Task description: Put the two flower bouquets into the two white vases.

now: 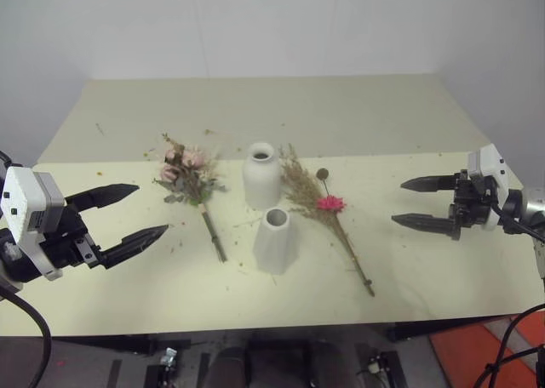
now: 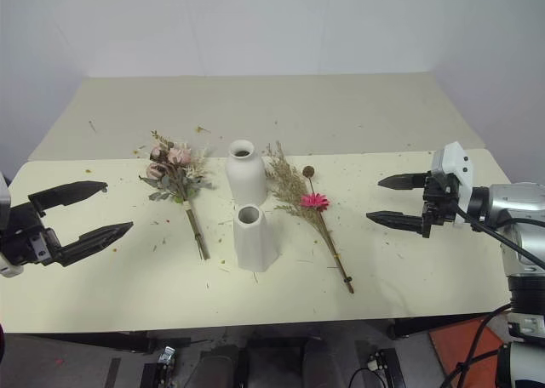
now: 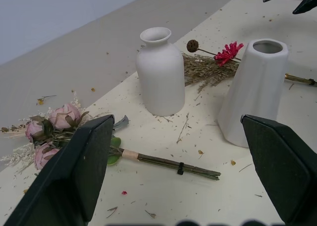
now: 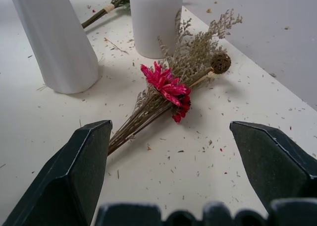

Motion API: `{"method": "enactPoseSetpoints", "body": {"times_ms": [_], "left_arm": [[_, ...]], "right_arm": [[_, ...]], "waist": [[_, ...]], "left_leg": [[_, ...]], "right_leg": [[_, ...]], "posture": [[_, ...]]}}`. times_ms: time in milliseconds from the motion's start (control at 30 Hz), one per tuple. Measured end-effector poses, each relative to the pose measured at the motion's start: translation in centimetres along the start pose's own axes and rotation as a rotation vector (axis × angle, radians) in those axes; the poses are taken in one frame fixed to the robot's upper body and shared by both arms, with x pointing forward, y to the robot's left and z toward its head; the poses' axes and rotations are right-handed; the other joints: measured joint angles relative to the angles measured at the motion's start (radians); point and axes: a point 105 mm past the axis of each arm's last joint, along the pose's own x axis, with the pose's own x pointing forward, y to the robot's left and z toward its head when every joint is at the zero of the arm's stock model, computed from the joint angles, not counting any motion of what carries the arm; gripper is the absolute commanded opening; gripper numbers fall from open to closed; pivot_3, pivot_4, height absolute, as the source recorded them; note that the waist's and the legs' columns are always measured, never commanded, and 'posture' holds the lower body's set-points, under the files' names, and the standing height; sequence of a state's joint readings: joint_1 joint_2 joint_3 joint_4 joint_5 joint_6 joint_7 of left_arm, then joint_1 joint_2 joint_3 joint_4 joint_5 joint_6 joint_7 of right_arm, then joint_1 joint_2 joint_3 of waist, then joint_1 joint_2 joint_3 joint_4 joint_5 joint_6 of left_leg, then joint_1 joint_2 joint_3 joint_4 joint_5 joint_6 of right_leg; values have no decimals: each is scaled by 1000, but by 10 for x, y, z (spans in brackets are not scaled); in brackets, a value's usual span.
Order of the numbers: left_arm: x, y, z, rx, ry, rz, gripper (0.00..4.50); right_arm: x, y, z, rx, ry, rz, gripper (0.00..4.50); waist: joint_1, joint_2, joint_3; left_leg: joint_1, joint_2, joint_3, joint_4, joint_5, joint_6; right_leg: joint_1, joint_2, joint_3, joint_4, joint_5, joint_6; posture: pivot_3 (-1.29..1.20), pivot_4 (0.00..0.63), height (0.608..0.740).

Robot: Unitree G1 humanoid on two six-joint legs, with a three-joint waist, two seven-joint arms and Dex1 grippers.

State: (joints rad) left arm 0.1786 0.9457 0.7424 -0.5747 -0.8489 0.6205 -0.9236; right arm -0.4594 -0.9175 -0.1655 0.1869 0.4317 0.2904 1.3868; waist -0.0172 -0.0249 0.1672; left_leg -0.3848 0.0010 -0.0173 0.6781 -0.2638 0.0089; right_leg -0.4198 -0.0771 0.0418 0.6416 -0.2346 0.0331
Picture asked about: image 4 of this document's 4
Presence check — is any short white round vase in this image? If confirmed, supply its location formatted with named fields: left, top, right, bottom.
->
left=129, top=0, right=184, bottom=59

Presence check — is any dried bouquet with tape wrap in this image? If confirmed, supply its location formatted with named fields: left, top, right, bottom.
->
left=81, top=0, right=131, bottom=30

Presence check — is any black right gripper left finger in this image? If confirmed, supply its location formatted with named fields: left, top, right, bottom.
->
left=1, top=119, right=113, bottom=226

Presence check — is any tall white ribbed vase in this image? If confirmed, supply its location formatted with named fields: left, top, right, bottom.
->
left=7, top=0, right=100, bottom=95

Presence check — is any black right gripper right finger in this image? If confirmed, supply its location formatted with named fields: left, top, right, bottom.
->
left=229, top=120, right=317, bottom=216

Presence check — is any dried bouquet with red flower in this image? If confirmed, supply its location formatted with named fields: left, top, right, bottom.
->
left=107, top=8, right=243, bottom=156

